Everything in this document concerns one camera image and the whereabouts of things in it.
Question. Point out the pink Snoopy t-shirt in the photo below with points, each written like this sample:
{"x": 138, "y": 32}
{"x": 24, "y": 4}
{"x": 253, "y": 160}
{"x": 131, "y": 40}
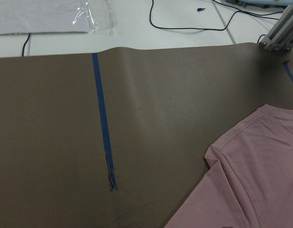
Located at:
{"x": 250, "y": 180}

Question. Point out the clear plastic bag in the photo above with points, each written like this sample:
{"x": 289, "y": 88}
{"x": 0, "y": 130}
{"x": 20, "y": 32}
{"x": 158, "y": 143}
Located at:
{"x": 56, "y": 16}

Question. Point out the aluminium frame post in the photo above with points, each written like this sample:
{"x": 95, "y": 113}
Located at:
{"x": 280, "y": 37}

